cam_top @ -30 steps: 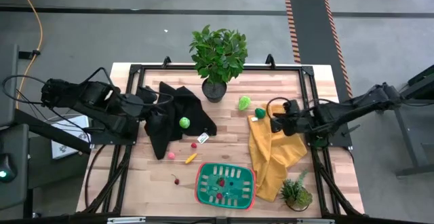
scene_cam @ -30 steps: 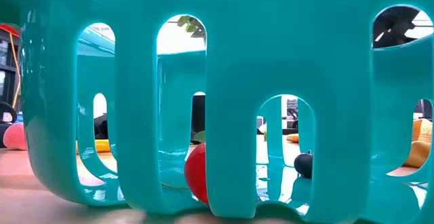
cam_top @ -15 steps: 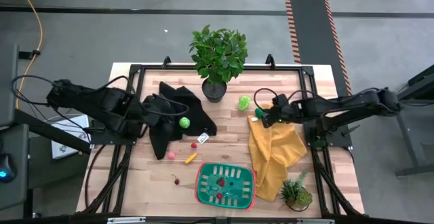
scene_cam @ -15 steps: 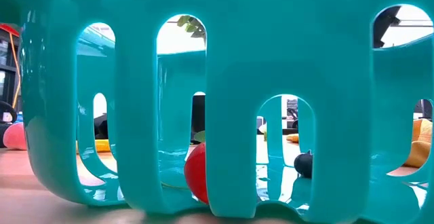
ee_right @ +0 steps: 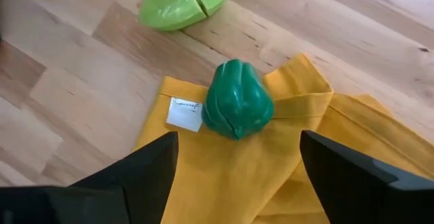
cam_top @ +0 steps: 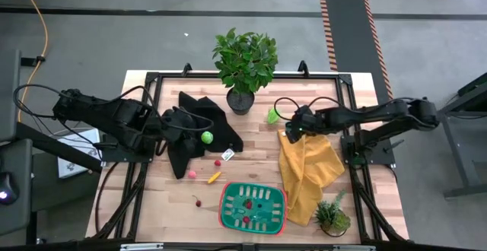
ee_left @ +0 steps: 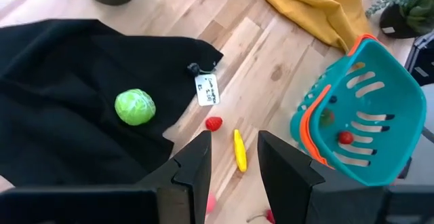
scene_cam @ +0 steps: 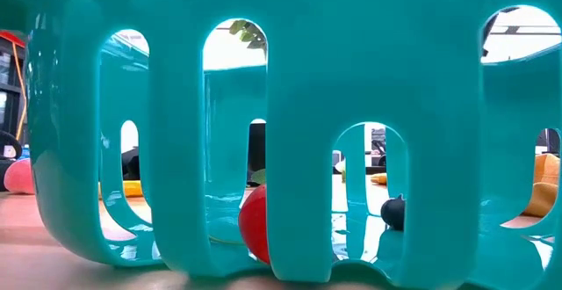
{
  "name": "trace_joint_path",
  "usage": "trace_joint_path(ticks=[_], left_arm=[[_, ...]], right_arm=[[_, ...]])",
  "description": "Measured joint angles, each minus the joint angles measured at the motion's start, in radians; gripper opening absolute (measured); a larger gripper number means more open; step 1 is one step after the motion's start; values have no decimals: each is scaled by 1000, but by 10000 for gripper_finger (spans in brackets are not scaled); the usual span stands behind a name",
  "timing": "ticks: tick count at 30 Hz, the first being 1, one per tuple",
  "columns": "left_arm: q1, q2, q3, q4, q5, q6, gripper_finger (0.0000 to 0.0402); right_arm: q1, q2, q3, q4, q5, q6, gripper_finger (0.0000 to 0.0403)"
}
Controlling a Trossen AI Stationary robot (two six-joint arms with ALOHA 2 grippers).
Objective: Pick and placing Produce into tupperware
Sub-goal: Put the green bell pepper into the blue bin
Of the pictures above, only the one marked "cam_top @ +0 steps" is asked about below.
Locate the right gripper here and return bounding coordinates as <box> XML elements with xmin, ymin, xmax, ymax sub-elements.
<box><xmin>284</xmin><ymin>104</ymin><xmax>323</xmax><ymax>145</ymax></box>

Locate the black cloth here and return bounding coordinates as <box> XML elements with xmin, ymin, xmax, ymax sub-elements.
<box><xmin>166</xmin><ymin>91</ymin><xmax>244</xmax><ymax>180</ymax></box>

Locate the yellow cloth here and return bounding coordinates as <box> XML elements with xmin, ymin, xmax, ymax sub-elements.
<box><xmin>277</xmin><ymin>128</ymin><xmax>346</xmax><ymax>227</ymax></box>

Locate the teal basket with orange rim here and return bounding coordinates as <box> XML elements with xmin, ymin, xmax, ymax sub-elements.
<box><xmin>218</xmin><ymin>181</ymin><xmax>289</xmax><ymax>237</ymax></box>

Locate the small succulent plant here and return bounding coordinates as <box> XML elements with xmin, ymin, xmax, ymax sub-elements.
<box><xmin>314</xmin><ymin>189</ymin><xmax>353</xmax><ymax>239</ymax></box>

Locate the leafy plant in black pot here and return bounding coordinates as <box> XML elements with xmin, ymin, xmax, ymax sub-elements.
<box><xmin>212</xmin><ymin>27</ymin><xmax>279</xmax><ymax>116</ymax></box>

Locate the white paper booklet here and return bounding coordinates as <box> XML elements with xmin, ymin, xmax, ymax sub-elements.
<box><xmin>56</xmin><ymin>130</ymin><xmax>103</xmax><ymax>180</ymax></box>

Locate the black mat with striped edges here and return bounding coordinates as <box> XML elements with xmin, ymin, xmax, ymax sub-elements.
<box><xmin>318</xmin><ymin>0</ymin><xmax>399</xmax><ymax>122</ymax></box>

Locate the black stand beam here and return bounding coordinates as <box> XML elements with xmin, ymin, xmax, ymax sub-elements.
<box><xmin>14</xmin><ymin>121</ymin><xmax>103</xmax><ymax>174</ymax></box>

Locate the grey flat panel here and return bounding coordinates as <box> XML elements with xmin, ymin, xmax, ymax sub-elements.
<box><xmin>0</xmin><ymin>47</ymin><xmax>22</xmax><ymax>142</ymax></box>
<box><xmin>0</xmin><ymin>138</ymin><xmax>33</xmax><ymax>237</ymax></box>

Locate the black device with light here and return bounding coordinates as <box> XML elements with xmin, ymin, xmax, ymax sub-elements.
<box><xmin>0</xmin><ymin>172</ymin><xmax>19</xmax><ymax>206</ymax></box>

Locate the grey metal cart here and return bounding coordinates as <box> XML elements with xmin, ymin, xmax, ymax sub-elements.
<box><xmin>437</xmin><ymin>71</ymin><xmax>487</xmax><ymax>199</ymax></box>

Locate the black aluminium table frame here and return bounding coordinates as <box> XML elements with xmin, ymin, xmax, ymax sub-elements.
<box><xmin>87</xmin><ymin>60</ymin><xmax>410</xmax><ymax>244</ymax></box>

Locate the silver aluminium bracket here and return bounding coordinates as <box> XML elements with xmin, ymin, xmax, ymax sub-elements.
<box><xmin>333</xmin><ymin>244</ymin><xmax>377</xmax><ymax>251</ymax></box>
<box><xmin>120</xmin><ymin>243</ymin><xmax>164</xmax><ymax>251</ymax></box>

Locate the orange cable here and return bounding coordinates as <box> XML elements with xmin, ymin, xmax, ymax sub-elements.
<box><xmin>14</xmin><ymin>0</ymin><xmax>49</xmax><ymax>122</ymax></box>

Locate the black cable clip bracket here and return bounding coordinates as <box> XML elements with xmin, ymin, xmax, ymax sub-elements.
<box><xmin>21</xmin><ymin>55</ymin><xmax>46</xmax><ymax>68</ymax></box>

